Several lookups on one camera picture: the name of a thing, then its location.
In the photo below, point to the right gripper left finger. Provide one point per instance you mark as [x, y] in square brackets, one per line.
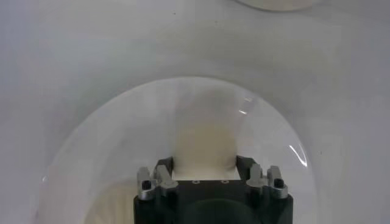
[158, 179]

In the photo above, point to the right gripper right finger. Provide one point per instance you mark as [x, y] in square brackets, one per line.
[259, 179]

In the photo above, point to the white round plate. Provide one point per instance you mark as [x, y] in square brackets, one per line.
[122, 137]

